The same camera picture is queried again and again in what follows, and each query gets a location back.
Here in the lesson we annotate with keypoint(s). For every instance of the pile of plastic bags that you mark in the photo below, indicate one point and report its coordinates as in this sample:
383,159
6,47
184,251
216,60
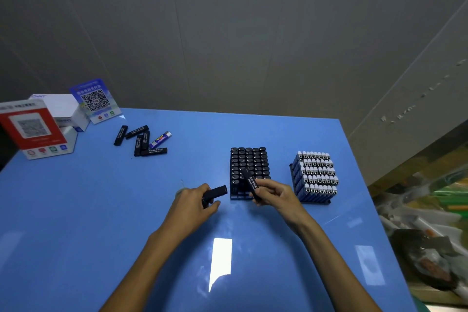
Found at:
427,235

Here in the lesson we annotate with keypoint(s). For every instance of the tray of blue white-capped lighters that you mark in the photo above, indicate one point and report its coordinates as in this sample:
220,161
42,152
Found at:
315,176

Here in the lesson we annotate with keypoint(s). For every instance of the tray of black lighters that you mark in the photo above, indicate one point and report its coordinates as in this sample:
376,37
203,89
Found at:
250,162

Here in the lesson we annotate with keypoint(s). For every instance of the person's left forearm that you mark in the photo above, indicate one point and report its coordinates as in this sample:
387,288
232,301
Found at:
146,268

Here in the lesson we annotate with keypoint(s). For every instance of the person's left hand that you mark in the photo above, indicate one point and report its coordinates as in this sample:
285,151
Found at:
186,209

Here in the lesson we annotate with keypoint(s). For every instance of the blue code sign stand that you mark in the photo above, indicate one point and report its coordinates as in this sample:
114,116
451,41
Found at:
95,100

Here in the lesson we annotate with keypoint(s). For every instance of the red code sign stand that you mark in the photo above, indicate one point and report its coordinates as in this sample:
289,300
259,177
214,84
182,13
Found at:
33,129

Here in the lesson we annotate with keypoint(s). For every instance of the person's right forearm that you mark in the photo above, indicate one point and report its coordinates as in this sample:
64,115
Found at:
329,264

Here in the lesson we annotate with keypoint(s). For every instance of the colourful white-capped lighter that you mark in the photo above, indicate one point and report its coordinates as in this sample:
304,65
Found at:
160,140

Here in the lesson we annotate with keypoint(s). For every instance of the plain black lighter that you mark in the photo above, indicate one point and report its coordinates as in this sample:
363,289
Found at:
216,192

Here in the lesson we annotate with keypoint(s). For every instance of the person's right hand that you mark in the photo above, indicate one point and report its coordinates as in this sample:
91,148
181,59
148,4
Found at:
283,204

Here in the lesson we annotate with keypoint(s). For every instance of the person's left thumb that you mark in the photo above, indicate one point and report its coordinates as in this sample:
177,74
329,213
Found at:
212,206

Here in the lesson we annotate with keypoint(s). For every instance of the white cardboard box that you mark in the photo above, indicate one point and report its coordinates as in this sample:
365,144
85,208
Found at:
67,109

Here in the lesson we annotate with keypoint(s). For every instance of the person's right fingers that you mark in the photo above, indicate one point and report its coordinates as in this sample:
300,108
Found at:
265,194

